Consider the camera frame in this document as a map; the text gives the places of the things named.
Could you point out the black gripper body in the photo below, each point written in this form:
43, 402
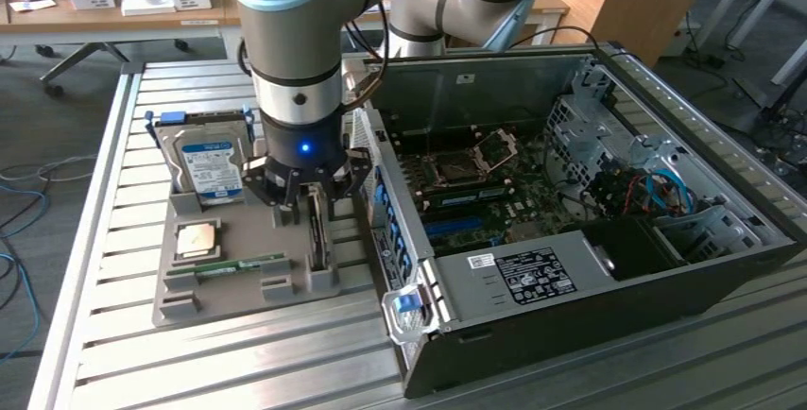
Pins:
303, 141

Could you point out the green graphics card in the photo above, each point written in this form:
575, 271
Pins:
316, 235

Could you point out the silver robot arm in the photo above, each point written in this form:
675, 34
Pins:
283, 27

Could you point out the hard disk with blue caddy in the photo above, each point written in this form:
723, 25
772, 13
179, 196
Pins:
208, 164

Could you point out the grey parts rack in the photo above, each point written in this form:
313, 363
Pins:
252, 240

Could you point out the silver CPU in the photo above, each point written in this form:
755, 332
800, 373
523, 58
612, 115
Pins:
195, 240

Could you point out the CPU socket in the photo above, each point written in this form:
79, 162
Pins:
456, 169

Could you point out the RAM stick with label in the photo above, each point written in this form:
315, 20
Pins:
463, 198

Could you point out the green RAM stick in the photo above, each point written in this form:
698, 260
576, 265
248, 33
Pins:
220, 266

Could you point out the blue expansion slot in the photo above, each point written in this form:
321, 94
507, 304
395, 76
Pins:
453, 227

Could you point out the metal socket cover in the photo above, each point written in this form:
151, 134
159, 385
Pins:
509, 134

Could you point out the blue case latch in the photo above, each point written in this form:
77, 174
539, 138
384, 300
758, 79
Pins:
407, 303

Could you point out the green motherboard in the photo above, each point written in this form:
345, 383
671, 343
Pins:
536, 202

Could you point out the silver chipset heatsink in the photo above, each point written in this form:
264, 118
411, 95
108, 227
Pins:
529, 231

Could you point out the grey power supply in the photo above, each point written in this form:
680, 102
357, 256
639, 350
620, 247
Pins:
467, 296

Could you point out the silver metal disk bay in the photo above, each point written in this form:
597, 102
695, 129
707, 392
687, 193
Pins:
668, 155

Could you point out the black open PC case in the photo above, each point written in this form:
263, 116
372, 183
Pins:
567, 348

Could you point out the small paper card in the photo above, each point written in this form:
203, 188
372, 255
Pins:
31, 5

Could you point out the wooden cabinet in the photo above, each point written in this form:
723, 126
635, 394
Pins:
629, 4

